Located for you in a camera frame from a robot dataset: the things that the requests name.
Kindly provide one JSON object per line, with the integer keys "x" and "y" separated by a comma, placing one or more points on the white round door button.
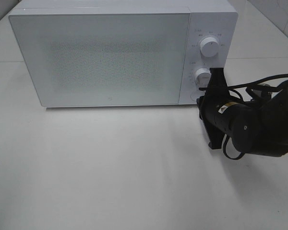
{"x": 195, "y": 95}

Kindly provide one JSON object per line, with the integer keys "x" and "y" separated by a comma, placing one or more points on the white microwave oven body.
{"x": 207, "y": 18}

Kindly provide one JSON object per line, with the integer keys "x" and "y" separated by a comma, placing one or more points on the white upper control knob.
{"x": 209, "y": 46}

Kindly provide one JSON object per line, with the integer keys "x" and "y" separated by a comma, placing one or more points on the white timer knob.
{"x": 202, "y": 77}

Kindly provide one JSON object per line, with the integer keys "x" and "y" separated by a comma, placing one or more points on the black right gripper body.
{"x": 209, "y": 105}

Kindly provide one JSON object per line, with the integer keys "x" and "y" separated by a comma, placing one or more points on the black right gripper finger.
{"x": 221, "y": 80}
{"x": 214, "y": 77}

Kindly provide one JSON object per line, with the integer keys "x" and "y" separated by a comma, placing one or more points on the white microwave door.
{"x": 103, "y": 60}

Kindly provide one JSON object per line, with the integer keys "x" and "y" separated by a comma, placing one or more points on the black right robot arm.
{"x": 253, "y": 116}

